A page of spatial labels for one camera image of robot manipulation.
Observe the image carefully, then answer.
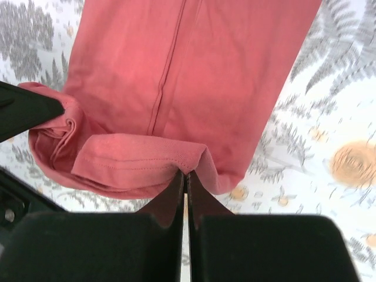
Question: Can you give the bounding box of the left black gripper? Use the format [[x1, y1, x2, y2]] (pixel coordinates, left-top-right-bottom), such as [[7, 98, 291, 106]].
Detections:
[[0, 168, 65, 250]]

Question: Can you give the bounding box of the dusty pink t shirt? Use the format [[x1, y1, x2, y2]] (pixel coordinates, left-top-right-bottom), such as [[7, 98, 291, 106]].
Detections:
[[22, 0, 321, 199]]

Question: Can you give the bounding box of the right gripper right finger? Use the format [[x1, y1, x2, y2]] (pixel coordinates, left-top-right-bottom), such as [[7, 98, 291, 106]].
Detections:
[[186, 173, 358, 281]]

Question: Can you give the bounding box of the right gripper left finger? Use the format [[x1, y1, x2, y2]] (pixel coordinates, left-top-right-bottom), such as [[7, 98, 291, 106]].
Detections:
[[1, 172, 184, 281]]

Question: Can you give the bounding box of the floral patterned table mat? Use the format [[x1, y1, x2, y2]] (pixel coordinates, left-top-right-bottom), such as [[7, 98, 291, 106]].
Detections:
[[1, 1, 375, 281]]

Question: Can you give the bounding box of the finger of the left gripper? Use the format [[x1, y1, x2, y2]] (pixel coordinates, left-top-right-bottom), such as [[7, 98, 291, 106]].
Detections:
[[1, 82, 65, 142]]

